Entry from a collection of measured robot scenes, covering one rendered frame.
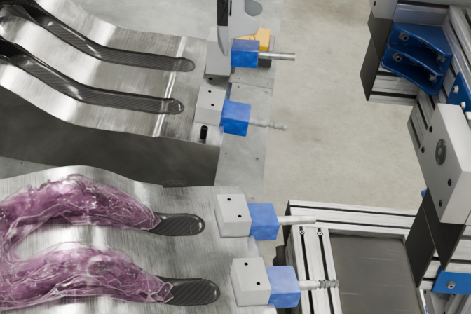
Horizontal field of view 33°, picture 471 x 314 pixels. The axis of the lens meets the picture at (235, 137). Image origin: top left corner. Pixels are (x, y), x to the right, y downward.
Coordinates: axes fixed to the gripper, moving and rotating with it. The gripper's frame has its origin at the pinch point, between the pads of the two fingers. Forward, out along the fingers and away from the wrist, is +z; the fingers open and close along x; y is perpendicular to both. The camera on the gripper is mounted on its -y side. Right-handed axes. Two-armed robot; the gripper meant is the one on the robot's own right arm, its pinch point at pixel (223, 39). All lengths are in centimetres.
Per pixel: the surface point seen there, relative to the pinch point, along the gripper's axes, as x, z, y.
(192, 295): -39.2, 15.2, 0.7
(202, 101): -11.9, 4.2, -1.7
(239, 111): -10.8, 6.1, 3.5
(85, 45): 0.7, 2.7, -21.2
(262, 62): 18.1, 11.8, 5.1
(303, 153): 105, 84, 15
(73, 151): -16.6, 10.9, -19.1
